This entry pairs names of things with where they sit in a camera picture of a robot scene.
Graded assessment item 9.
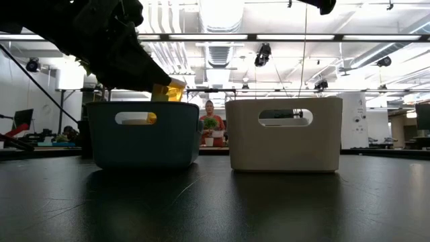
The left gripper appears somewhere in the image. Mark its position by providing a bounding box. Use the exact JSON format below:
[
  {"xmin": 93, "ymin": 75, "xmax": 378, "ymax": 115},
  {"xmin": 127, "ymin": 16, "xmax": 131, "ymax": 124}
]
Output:
[{"xmin": 72, "ymin": 0, "xmax": 173, "ymax": 93}]

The orange medicine bottle white cap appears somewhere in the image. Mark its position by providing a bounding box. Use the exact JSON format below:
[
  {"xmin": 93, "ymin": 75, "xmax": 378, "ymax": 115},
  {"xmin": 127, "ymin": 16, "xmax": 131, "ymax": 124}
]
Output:
[{"xmin": 150, "ymin": 77, "xmax": 187, "ymax": 103}]

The blue plastic bin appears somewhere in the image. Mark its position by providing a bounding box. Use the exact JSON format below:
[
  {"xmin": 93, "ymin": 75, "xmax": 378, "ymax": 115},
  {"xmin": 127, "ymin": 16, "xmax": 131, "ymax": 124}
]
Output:
[{"xmin": 85, "ymin": 100, "xmax": 204, "ymax": 169}]

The white plastic bin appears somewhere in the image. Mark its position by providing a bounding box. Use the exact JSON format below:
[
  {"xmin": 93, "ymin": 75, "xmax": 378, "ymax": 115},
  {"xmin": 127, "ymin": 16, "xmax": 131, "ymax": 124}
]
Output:
[{"xmin": 224, "ymin": 96, "xmax": 343, "ymax": 173}]

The green leafy plant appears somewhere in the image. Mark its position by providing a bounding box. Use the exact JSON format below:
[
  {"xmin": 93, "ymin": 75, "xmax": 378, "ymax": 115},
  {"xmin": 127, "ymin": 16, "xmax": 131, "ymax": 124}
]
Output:
[{"xmin": 75, "ymin": 55, "xmax": 101, "ymax": 78}]

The black overhead light bar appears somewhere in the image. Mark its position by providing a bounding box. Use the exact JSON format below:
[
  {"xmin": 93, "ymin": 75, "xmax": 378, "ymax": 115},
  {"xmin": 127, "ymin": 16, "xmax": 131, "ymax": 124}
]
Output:
[{"xmin": 0, "ymin": 32, "xmax": 430, "ymax": 43}]

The person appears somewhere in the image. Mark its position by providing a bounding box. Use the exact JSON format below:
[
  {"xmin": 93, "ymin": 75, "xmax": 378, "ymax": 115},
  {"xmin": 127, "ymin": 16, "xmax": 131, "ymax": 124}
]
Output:
[{"xmin": 200, "ymin": 99, "xmax": 227, "ymax": 148}]

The small plant white pot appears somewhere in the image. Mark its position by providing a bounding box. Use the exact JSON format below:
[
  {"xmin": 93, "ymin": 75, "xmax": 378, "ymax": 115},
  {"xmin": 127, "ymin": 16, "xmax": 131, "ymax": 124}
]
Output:
[{"xmin": 203, "ymin": 117, "xmax": 219, "ymax": 147}]

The black tilted monitor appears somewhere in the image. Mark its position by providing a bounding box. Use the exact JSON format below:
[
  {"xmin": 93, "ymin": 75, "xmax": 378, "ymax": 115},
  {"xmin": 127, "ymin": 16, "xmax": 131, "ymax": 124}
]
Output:
[{"xmin": 13, "ymin": 108, "xmax": 34, "ymax": 130}]

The white building column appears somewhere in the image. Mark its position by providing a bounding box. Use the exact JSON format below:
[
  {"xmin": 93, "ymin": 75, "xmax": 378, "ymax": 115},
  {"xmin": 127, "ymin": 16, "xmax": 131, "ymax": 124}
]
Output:
[{"xmin": 339, "ymin": 92, "xmax": 368, "ymax": 150}]

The black monitor on stand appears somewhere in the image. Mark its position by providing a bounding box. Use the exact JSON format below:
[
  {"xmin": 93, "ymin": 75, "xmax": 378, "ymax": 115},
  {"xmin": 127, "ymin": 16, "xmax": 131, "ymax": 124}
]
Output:
[{"xmin": 415, "ymin": 103, "xmax": 430, "ymax": 131}]

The black table mat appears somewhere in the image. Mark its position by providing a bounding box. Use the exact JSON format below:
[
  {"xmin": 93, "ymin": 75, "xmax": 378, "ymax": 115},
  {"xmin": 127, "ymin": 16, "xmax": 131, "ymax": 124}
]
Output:
[{"xmin": 0, "ymin": 154, "xmax": 430, "ymax": 242}]

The black overhead camera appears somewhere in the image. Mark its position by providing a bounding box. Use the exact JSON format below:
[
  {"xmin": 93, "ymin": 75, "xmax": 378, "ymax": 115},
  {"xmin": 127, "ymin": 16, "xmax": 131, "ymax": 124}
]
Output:
[{"xmin": 254, "ymin": 42, "xmax": 272, "ymax": 67}]

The silver ventilation duct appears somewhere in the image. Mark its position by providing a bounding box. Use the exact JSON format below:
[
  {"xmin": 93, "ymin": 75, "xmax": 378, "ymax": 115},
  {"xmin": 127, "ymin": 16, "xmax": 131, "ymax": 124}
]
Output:
[{"xmin": 198, "ymin": 0, "xmax": 246, "ymax": 85}]

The black diagonal frame strut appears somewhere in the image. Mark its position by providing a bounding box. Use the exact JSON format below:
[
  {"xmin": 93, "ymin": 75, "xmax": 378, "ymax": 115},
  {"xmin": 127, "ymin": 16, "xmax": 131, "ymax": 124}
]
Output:
[{"xmin": 0, "ymin": 43, "xmax": 80, "ymax": 124}]

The black aluminium table frame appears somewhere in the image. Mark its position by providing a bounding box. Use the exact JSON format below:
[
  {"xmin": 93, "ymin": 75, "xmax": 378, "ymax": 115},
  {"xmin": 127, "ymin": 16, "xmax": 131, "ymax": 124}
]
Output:
[{"xmin": 0, "ymin": 147, "xmax": 430, "ymax": 161}]

